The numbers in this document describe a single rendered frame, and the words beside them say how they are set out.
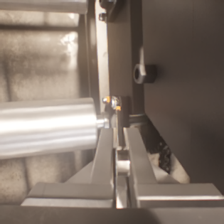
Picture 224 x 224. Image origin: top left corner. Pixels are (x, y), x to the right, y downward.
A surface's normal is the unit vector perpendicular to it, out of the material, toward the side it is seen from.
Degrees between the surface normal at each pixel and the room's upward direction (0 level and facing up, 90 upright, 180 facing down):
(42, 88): 0
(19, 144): 14
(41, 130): 3
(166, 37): 90
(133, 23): 0
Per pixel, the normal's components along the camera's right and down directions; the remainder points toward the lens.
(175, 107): -0.97, 0.07
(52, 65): 0.24, 0.11
